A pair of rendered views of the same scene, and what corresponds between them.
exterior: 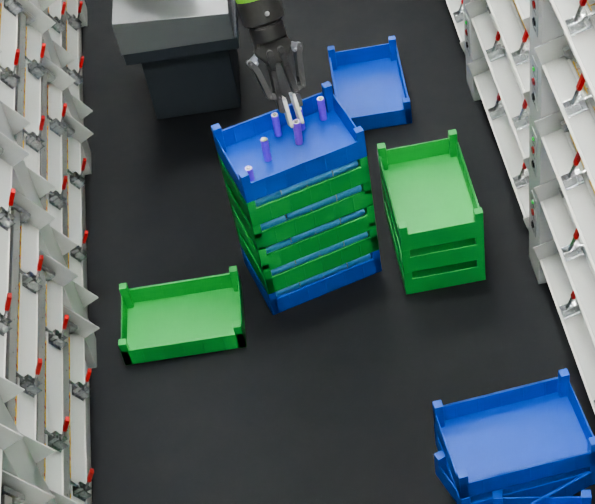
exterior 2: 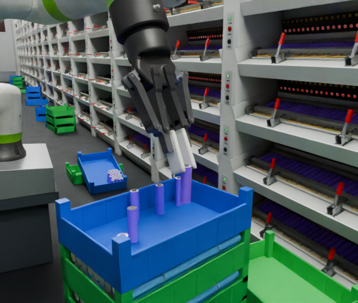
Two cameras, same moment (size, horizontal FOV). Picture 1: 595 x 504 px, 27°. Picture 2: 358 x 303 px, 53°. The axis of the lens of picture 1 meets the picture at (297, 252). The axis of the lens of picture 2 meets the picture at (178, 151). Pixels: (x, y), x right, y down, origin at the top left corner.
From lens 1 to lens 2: 2.31 m
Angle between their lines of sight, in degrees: 40
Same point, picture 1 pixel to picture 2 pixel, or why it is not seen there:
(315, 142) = (183, 221)
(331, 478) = not seen: outside the picture
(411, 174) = not seen: hidden behind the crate
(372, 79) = not seen: hidden behind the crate
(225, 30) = (49, 184)
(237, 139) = (86, 226)
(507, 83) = (294, 193)
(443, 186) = (281, 280)
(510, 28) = (310, 133)
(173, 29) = (1, 181)
